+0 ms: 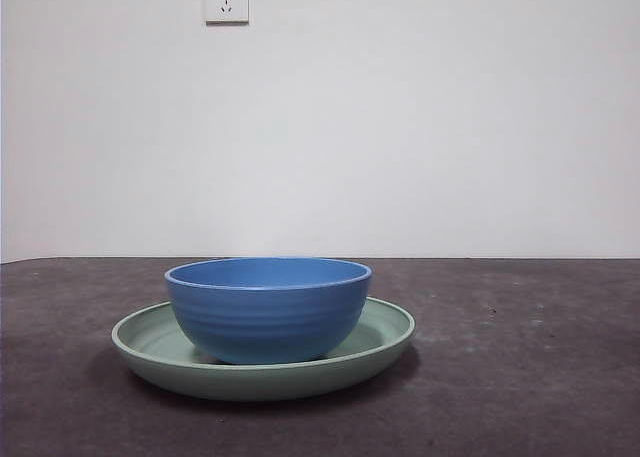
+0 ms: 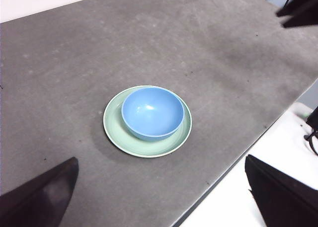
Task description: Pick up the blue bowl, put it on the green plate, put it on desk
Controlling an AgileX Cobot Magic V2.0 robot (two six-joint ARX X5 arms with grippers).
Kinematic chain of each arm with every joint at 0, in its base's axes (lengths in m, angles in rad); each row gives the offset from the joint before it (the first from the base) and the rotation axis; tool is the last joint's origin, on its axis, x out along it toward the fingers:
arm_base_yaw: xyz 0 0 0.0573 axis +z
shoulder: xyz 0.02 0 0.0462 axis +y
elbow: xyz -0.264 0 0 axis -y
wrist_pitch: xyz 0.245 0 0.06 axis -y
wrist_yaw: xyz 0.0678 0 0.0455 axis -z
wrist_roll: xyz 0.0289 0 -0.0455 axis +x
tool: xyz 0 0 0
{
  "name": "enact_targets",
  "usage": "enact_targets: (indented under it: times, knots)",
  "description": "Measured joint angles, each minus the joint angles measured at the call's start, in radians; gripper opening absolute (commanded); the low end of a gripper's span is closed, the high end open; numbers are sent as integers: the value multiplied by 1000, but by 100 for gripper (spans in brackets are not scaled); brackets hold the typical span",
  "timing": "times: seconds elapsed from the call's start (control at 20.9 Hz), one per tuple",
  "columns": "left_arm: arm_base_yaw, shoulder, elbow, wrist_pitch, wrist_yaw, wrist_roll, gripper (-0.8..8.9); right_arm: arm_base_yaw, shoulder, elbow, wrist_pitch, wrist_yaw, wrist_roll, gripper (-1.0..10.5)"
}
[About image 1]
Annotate blue ribbed bowl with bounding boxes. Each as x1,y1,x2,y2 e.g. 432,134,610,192
164,257,374,365

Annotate green round plate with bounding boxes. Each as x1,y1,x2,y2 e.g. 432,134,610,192
110,296,417,403

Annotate white wall power socket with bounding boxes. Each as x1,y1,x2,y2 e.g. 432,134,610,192
204,0,250,27

